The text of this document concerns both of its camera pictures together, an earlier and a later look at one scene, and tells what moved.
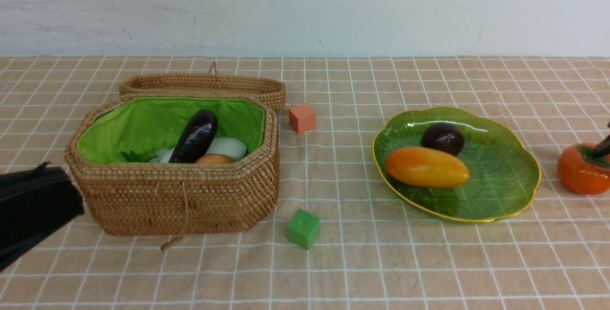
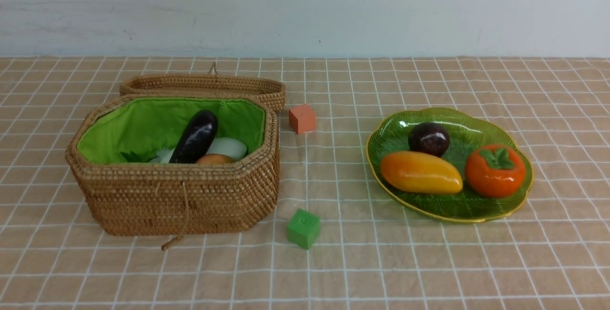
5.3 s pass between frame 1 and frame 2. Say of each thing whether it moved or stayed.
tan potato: stayed
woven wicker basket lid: stayed
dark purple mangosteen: moved
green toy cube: stayed
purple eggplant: stayed
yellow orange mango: moved
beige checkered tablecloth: stayed
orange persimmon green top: moved
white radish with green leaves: stayed
